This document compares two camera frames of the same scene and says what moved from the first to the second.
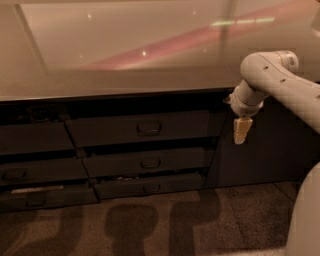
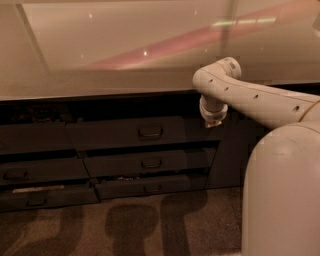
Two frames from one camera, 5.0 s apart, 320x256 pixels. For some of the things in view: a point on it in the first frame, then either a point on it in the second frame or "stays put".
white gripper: x=240 y=108 to x=214 y=116
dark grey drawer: x=130 y=162 stays put
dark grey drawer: x=126 y=187 stays put
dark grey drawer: x=47 y=170 stays put
